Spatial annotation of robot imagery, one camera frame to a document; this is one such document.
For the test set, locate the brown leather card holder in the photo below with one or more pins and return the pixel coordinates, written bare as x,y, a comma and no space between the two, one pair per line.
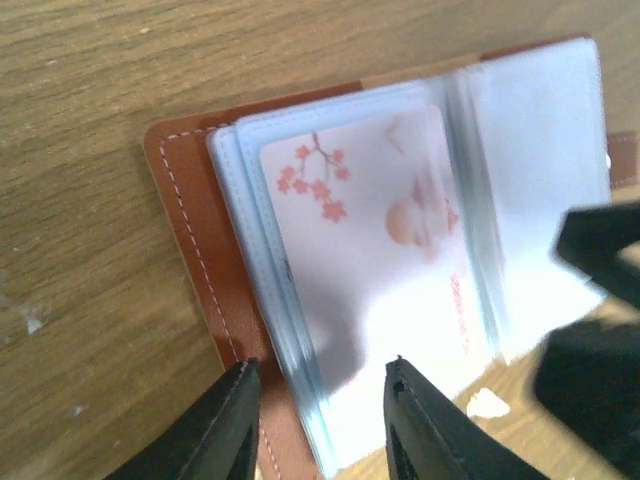
526,135

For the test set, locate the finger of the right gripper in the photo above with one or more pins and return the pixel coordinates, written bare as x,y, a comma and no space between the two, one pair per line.
591,240
588,379

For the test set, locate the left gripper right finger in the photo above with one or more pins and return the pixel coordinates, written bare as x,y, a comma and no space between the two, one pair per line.
429,437

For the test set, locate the white card with brown print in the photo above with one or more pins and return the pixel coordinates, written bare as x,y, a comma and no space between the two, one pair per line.
372,230

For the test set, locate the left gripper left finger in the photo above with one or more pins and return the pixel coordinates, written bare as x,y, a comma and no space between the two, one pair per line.
215,438

